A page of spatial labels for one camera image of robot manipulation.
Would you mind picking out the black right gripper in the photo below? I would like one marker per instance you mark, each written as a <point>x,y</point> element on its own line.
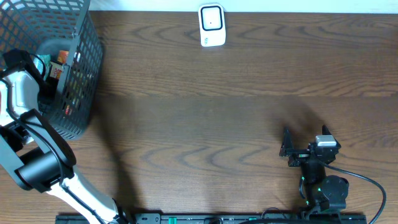
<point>300,155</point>

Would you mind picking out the yellow snack bag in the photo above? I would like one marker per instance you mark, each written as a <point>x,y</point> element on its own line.
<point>56,70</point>

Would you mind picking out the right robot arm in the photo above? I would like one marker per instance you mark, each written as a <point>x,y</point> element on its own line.
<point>323,193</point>

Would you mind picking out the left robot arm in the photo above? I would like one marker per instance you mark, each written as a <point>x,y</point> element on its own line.
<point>34,155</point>

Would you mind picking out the white barcode scanner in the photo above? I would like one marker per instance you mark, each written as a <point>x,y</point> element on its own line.
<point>212,25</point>

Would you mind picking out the orange snack packet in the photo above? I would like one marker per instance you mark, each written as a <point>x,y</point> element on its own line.
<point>62,56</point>

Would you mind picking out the dark grey plastic basket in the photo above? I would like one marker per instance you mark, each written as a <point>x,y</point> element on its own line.
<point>46,28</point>

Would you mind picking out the light green snack packet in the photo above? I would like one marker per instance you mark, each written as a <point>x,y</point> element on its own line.
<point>42,63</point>

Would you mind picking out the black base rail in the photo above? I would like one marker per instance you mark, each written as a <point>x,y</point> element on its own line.
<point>155,218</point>

